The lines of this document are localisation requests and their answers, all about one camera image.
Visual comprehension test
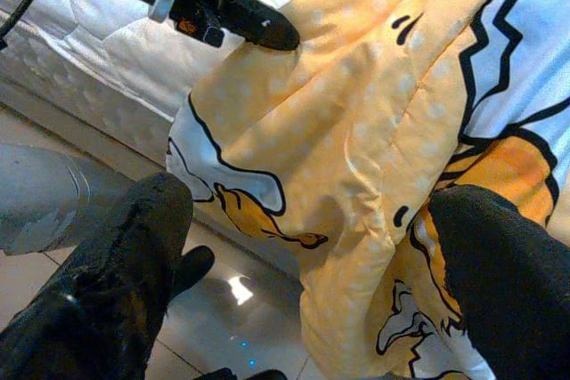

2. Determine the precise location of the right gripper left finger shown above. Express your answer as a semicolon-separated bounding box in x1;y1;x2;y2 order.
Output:
0;174;216;380

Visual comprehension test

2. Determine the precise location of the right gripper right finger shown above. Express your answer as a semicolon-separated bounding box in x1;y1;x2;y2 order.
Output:
429;184;570;380

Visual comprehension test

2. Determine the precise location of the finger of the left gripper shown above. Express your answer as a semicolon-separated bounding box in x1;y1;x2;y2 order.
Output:
213;0;301;51

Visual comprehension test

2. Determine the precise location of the yellow cartoon egg blanket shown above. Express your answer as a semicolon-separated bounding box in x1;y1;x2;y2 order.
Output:
165;0;570;380

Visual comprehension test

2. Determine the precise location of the white quilted mattress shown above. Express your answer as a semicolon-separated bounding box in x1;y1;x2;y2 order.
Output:
0;0;344;132

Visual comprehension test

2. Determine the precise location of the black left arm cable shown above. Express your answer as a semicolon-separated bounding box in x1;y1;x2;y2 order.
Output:
0;0;55;51

